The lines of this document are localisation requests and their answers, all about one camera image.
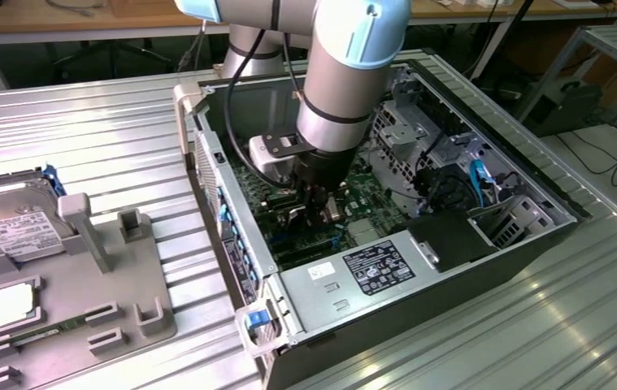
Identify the installed green RAM stick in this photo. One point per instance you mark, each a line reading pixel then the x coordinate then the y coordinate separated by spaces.
pixel 278 203

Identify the open black PC case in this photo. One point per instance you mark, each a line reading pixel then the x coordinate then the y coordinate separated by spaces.
pixel 502 260

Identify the loose green RAM stick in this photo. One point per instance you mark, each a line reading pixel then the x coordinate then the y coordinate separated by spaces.
pixel 53 331

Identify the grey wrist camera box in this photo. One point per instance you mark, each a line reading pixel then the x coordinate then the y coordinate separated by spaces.
pixel 270 166

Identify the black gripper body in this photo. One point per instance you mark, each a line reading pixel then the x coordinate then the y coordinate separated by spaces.
pixel 321 170

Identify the black plastic shroud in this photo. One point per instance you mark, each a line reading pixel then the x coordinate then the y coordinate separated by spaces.
pixel 444 239

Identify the silver perforated drive cage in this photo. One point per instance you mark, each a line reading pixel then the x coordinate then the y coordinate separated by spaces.
pixel 399 162

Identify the metal slat shelf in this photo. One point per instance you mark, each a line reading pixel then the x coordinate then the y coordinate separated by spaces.
pixel 612 44

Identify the blue disk caddy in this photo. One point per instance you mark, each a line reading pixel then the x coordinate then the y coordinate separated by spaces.
pixel 53 180

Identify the white round table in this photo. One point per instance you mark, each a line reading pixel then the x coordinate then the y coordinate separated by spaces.
pixel 584 162

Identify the low-profile graphics card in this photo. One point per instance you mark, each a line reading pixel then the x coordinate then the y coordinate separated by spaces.
pixel 335 209

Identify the silver CPU chip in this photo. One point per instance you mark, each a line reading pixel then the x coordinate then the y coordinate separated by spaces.
pixel 12 304

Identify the black expansion slot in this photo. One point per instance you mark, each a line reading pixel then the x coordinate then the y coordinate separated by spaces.
pixel 305 254

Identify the silver power supply unit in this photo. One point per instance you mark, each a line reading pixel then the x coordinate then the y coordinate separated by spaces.
pixel 313 292

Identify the hard disk with white label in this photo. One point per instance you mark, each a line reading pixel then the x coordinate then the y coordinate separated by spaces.
pixel 4 227

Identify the grey parts rack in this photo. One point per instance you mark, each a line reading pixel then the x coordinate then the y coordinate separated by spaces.
pixel 59 284

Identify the silver chipset heatsink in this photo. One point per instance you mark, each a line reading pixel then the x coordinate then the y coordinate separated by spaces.
pixel 363 230

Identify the wooden desk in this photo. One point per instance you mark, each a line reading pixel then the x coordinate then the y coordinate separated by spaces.
pixel 69 20

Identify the silver disk bay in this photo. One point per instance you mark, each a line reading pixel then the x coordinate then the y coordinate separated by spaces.
pixel 525 219

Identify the dark office chair base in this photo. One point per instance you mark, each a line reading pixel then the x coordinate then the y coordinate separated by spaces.
pixel 112 53

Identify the black box device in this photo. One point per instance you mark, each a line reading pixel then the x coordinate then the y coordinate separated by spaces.
pixel 562 105

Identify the blue card retention clips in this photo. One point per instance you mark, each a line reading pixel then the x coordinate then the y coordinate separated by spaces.
pixel 238 237

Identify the blue case latch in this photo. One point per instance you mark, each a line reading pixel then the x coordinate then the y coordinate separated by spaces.
pixel 258 318

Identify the green motherboard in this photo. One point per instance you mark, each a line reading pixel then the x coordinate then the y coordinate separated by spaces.
pixel 373 195

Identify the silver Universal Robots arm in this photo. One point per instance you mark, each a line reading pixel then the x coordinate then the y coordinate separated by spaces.
pixel 341 81

